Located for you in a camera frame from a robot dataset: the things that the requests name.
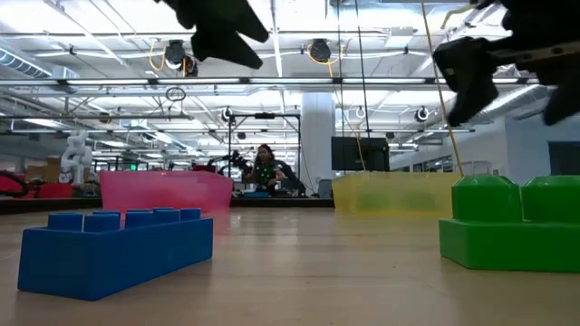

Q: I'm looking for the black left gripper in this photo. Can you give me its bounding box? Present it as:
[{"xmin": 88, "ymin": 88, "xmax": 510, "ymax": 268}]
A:
[{"xmin": 152, "ymin": 0, "xmax": 271, "ymax": 71}]

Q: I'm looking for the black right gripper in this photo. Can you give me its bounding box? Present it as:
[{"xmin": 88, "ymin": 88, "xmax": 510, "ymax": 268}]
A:
[{"xmin": 431, "ymin": 0, "xmax": 580, "ymax": 129}]

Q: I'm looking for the green toy brick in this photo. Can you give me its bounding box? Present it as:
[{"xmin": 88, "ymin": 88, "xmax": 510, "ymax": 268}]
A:
[{"xmin": 438, "ymin": 174, "xmax": 580, "ymax": 273}]

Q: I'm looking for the blue toy brick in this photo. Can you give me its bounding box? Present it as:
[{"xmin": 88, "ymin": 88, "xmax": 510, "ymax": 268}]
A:
[{"xmin": 16, "ymin": 206, "xmax": 215, "ymax": 302}]

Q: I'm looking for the white building pillar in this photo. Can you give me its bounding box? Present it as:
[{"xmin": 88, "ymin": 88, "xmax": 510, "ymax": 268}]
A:
[{"xmin": 300, "ymin": 92, "xmax": 337, "ymax": 196}]

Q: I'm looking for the person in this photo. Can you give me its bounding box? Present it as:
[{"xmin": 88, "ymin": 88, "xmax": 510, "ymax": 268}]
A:
[{"xmin": 244, "ymin": 143, "xmax": 307, "ymax": 199}]

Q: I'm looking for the translucent yellow plastic bin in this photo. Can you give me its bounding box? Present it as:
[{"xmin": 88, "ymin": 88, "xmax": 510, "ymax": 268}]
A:
[{"xmin": 331, "ymin": 171, "xmax": 463, "ymax": 218}]

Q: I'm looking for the translucent pink plastic bin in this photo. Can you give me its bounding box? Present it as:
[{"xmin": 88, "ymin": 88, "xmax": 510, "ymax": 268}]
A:
[{"xmin": 99, "ymin": 169, "xmax": 235, "ymax": 215}]

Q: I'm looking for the black monitor screen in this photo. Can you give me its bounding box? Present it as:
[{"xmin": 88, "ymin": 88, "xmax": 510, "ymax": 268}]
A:
[{"xmin": 330, "ymin": 136, "xmax": 392, "ymax": 173}]

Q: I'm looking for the white robot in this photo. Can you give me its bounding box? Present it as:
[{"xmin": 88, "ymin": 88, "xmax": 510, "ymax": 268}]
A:
[{"xmin": 60, "ymin": 129, "xmax": 94, "ymax": 186}]

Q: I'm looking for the brown cardboard box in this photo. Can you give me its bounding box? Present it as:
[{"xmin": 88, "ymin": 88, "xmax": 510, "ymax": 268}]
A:
[{"xmin": 24, "ymin": 156, "xmax": 63, "ymax": 183}]

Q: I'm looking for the red bin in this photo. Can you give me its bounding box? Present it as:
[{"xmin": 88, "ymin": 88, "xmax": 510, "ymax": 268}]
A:
[{"xmin": 0, "ymin": 174, "xmax": 73, "ymax": 199}]

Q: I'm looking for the black background rig frame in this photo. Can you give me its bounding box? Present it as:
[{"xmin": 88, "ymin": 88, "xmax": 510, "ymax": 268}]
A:
[{"xmin": 227, "ymin": 111, "xmax": 303, "ymax": 191}]

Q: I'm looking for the yellow hanging cable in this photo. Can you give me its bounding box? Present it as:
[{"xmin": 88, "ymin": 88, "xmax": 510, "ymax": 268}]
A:
[{"xmin": 419, "ymin": 0, "xmax": 466, "ymax": 177}]

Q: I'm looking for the black hanging cable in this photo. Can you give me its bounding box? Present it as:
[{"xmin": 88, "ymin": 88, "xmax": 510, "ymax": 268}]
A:
[{"xmin": 353, "ymin": 0, "xmax": 372, "ymax": 139}]

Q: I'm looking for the black aluminium table frame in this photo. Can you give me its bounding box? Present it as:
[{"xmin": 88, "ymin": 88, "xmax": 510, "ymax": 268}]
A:
[{"xmin": 0, "ymin": 197, "xmax": 336, "ymax": 215}]

